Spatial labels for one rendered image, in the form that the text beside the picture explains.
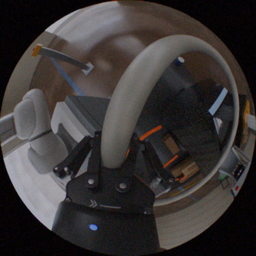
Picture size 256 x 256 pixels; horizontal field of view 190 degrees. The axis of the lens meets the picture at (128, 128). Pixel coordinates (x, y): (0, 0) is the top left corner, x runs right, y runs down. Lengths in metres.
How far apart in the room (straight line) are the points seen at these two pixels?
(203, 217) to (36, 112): 5.87
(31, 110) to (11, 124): 0.12
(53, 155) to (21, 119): 0.21
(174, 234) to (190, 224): 1.01
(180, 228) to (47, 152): 5.91
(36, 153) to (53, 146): 0.10
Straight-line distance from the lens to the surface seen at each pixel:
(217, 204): 5.60
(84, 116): 0.45
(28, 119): 0.37
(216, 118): 0.56
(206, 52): 0.19
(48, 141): 0.39
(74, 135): 0.45
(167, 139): 1.15
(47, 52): 1.12
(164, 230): 6.22
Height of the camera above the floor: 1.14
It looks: 71 degrees down
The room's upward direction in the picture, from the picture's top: 149 degrees counter-clockwise
